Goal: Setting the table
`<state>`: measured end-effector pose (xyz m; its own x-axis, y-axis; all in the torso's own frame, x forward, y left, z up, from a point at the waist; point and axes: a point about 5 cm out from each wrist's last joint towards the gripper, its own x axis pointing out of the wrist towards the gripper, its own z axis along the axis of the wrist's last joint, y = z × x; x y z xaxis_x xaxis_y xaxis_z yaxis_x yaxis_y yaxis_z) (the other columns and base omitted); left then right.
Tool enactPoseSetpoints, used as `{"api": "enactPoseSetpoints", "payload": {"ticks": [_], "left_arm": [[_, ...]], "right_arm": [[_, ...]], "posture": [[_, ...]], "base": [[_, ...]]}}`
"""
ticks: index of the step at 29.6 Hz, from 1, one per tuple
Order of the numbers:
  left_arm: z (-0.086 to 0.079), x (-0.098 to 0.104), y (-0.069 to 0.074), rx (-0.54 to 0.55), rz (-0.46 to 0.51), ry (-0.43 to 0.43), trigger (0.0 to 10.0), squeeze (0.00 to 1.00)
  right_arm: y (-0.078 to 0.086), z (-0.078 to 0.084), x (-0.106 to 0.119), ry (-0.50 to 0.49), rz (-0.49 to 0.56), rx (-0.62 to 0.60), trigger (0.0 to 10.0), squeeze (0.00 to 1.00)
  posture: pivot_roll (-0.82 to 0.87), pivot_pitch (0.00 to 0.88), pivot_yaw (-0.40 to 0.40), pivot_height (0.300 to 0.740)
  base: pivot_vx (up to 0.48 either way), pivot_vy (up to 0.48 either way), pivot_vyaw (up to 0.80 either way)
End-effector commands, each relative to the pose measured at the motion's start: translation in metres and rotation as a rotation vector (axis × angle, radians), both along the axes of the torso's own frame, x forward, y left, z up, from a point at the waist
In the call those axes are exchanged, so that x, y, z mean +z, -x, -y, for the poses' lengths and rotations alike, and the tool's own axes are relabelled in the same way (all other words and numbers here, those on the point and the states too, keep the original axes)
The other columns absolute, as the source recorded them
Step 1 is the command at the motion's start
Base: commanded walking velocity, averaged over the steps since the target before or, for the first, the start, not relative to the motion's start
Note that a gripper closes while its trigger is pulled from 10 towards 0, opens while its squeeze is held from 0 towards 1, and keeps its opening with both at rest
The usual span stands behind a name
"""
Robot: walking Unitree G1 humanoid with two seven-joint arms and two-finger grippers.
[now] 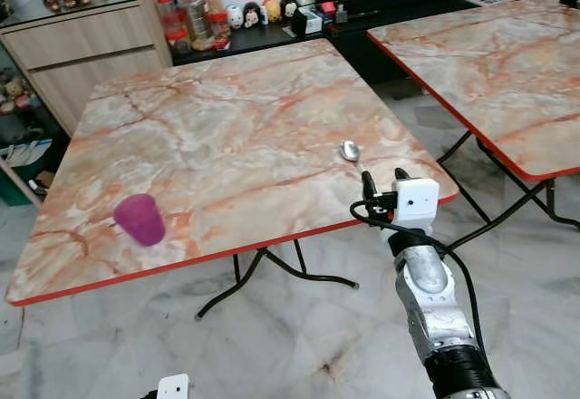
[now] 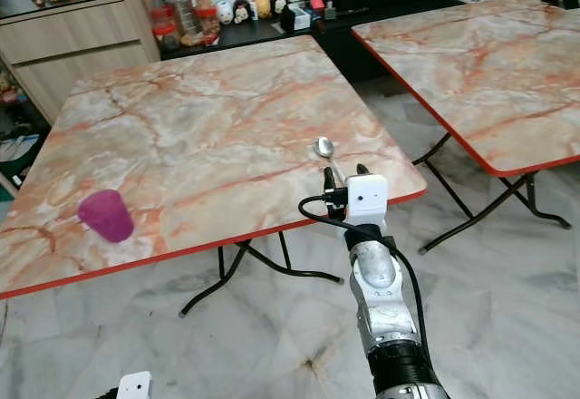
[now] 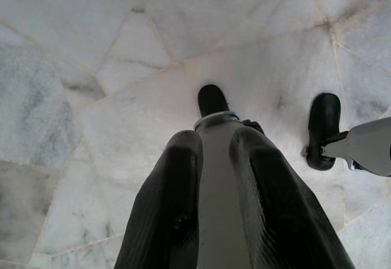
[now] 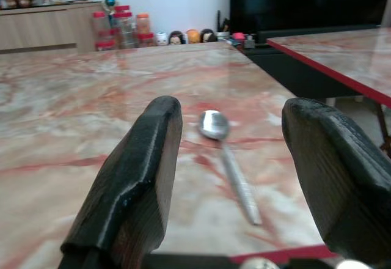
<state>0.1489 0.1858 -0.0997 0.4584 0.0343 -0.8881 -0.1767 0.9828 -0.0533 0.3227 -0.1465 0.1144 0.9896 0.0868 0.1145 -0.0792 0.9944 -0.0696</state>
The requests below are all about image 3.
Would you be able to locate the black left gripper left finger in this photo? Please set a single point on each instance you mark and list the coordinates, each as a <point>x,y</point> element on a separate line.
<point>165,208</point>

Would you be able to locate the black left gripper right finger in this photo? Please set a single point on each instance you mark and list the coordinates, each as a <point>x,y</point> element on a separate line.
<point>275,208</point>

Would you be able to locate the grey robot left leg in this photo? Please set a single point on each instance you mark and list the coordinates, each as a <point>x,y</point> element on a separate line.
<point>217,189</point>

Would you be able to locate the black robot right foot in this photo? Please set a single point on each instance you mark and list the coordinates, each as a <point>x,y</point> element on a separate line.
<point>323,122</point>

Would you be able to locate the black robot foot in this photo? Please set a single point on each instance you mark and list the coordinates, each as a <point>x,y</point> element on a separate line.
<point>323,122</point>
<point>212,99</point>

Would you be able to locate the silver robot right leg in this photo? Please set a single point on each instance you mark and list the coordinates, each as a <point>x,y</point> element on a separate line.
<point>366,146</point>

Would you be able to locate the black robot left foot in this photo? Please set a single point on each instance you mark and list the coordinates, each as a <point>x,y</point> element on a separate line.
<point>212,99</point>

